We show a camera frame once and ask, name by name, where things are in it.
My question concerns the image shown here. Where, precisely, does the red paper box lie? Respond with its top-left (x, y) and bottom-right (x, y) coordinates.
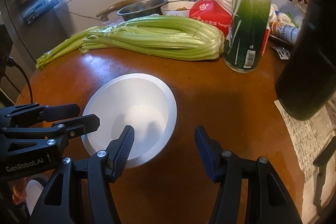
top-left (189, 0), bottom-right (271, 54)

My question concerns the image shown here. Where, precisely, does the wooden chair left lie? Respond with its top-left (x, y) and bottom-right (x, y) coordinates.
top-left (96, 0), bottom-right (137, 21)

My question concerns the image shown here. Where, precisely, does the black cylindrical container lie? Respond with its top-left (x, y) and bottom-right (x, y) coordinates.
top-left (275, 0), bottom-right (335, 120)

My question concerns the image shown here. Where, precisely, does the white medicine bottle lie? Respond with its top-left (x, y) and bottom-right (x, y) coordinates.
top-left (271, 21), bottom-right (300, 45)

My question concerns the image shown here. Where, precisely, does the black cable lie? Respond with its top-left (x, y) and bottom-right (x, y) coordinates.
top-left (7, 56), bottom-right (34, 104)

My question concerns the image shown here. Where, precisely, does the white bowl with food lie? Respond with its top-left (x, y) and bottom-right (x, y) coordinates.
top-left (161, 1), bottom-right (195, 17)

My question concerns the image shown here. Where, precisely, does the green celery bunch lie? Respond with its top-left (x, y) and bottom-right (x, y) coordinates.
top-left (36, 15), bottom-right (224, 68)

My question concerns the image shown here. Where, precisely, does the steel pot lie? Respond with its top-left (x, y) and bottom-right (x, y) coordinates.
top-left (117, 0), bottom-right (168, 21)

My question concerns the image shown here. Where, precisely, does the patterned placemat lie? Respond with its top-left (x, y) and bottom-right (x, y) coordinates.
top-left (274, 98), bottom-right (335, 181)

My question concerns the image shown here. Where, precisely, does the green labelled plastic bottle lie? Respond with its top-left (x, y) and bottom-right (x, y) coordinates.
top-left (223, 0), bottom-right (272, 74)

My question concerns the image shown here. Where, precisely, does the small white plate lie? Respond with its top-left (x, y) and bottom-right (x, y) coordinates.
top-left (26, 177), bottom-right (45, 215)

